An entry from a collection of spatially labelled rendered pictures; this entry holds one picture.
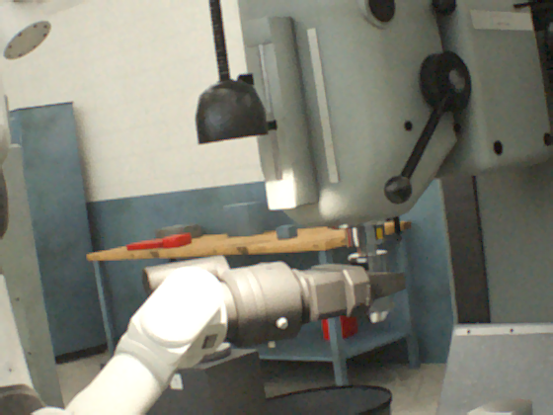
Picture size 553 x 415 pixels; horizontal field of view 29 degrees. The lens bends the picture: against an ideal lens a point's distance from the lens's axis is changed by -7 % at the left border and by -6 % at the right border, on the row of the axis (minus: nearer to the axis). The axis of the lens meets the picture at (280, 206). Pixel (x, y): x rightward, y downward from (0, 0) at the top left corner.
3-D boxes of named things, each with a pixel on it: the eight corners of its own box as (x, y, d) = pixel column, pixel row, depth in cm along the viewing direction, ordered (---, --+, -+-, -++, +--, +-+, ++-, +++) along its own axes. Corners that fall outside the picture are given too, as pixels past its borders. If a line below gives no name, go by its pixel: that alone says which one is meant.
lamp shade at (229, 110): (187, 146, 113) (179, 85, 112) (214, 142, 120) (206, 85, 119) (254, 135, 110) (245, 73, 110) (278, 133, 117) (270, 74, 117)
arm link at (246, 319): (276, 316, 121) (176, 334, 117) (255, 365, 130) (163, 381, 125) (241, 232, 127) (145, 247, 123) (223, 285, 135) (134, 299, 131)
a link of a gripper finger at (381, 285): (404, 293, 132) (357, 302, 129) (401, 266, 132) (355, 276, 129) (410, 293, 130) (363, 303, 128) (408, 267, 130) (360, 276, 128)
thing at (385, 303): (402, 305, 133) (396, 258, 132) (375, 314, 130) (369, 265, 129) (373, 306, 136) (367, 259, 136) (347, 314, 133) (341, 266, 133)
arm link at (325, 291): (367, 250, 126) (268, 268, 121) (377, 335, 126) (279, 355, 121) (320, 247, 137) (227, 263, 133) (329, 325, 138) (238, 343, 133)
